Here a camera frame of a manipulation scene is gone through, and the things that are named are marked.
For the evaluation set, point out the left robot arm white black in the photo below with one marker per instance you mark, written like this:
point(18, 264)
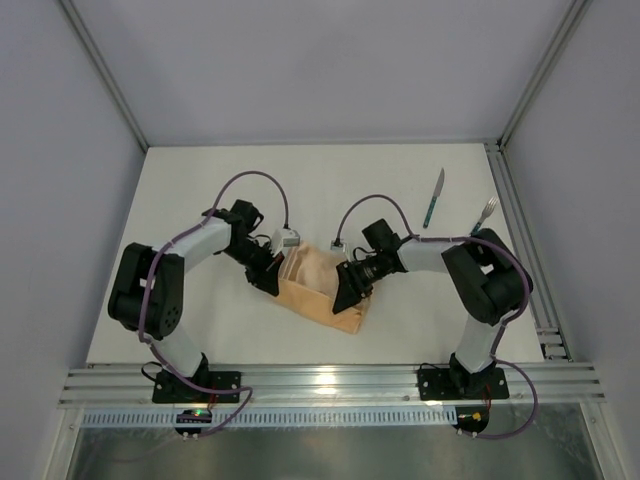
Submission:
point(147, 296)

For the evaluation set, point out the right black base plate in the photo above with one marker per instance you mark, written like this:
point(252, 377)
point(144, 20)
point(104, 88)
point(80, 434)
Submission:
point(445, 383)

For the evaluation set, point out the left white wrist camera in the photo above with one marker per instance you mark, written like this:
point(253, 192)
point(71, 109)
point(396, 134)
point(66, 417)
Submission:
point(284, 239)

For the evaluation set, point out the corner aluminium post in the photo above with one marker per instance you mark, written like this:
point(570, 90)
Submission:
point(98, 62)
point(562, 35)

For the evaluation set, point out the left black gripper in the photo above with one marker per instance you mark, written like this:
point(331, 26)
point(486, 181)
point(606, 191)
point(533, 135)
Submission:
point(265, 273)

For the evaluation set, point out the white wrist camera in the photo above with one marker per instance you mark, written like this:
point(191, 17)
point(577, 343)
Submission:
point(340, 246)
point(284, 239)

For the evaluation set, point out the green handled fork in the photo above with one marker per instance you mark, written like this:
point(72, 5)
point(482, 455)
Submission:
point(486, 213)

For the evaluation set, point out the left controller board with led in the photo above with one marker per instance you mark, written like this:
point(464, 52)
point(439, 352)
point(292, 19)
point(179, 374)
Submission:
point(191, 423)

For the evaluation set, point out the right side aluminium rail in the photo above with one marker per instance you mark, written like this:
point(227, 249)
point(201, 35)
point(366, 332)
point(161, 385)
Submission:
point(547, 319)

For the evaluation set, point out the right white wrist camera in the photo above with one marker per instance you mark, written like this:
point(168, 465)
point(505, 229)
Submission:
point(340, 246)

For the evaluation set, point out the slotted grey cable duct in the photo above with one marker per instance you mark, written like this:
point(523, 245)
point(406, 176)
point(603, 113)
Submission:
point(274, 417)

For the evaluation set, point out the front aluminium rail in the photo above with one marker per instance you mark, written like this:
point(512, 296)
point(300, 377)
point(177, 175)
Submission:
point(123, 385)

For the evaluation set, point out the beige satin napkin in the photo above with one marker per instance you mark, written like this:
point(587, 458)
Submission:
point(308, 284)

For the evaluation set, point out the green handled knife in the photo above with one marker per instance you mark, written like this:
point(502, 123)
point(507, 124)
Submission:
point(434, 198)

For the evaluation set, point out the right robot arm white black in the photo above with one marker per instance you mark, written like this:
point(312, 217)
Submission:
point(491, 283)

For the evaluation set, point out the right controller board yellow plug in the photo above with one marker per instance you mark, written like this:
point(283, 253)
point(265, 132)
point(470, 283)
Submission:
point(471, 420)

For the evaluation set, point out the right corner aluminium post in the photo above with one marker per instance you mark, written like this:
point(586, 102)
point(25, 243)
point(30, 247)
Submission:
point(562, 35)

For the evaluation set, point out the left corner aluminium post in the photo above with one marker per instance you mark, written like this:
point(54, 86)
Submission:
point(98, 62)

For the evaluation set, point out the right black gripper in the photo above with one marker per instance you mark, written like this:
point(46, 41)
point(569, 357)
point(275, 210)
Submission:
point(353, 279)

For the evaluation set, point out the aluminium rail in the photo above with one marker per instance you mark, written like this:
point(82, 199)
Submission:
point(547, 319)
point(123, 385)

